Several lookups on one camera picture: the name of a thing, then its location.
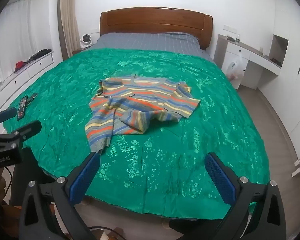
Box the beige curtain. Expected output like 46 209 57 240
58 0 80 60

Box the black cable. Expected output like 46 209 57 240
3 164 11 202

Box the white wardrobe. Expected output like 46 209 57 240
260 0 300 160

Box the white plastic bag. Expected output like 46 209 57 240
226 52 243 80

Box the green floral bedspread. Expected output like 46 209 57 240
3 47 271 222

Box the white desk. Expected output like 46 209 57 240
213 34 282 90

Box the black clothes pile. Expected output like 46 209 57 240
28 48 52 62

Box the wooden nightstand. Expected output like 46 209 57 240
72 45 93 55

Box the small white fan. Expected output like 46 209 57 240
80 34 93 48

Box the white sheer curtain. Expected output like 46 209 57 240
0 0 53 85

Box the red cloth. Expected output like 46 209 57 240
14 60 27 72

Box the striped knit sweater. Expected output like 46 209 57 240
85 74 201 153

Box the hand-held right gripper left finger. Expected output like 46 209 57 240
19 152 101 240

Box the grey bed sheet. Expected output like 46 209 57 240
93 32 214 62

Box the wooden headboard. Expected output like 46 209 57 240
100 7 213 50

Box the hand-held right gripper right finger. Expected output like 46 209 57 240
204 152 287 240

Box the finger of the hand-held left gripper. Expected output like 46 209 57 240
11 120 42 143
0 107 18 126

